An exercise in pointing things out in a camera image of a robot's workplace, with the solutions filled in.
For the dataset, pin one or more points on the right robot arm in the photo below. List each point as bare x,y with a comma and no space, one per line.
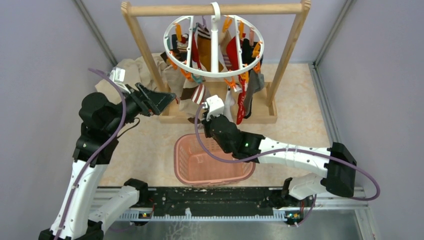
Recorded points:
329,169

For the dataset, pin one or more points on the grey sock with striped cuff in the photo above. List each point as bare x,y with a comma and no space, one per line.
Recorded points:
193,94

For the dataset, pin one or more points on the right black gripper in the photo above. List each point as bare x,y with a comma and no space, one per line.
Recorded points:
206,124

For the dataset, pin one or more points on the beige crumpled cloth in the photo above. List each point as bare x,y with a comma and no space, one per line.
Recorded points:
136,71

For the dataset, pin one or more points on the grey black sock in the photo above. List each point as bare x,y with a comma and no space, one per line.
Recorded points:
256,84

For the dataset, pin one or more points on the beige brown sock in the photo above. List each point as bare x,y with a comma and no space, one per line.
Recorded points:
173,77

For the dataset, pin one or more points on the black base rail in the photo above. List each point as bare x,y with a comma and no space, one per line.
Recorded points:
213,204

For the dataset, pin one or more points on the white round clip hanger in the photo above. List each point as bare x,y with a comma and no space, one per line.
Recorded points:
237,47

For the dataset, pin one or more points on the mustard yellow sock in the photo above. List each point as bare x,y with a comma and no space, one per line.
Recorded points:
204,48

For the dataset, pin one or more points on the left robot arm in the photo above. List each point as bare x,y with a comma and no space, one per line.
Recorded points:
92,155

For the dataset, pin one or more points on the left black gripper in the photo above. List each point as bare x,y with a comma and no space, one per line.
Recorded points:
152,102

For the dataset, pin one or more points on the white sock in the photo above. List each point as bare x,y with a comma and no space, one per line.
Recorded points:
228,103

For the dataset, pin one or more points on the wooden hanger rack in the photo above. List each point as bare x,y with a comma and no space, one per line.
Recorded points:
263,106

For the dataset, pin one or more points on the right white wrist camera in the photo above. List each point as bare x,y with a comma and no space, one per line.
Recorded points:
213,107

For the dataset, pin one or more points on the red patterned sock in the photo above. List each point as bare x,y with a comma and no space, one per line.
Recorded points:
241,112

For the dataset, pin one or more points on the pink plastic laundry basket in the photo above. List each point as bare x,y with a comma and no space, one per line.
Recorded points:
194,167

